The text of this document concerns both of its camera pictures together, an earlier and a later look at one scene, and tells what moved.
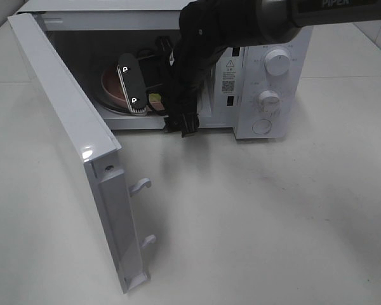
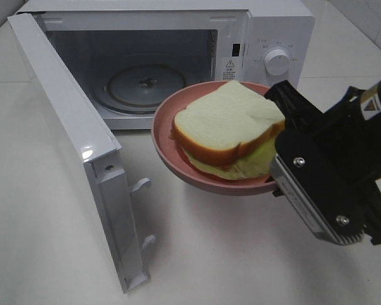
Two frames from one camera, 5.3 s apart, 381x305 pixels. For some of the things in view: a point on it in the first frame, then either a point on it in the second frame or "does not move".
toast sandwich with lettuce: [154, 97] -> [232, 133]
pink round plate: [112, 88] -> [173, 155]
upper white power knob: [277, 61] does not move
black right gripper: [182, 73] -> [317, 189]
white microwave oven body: [263, 91] does not move
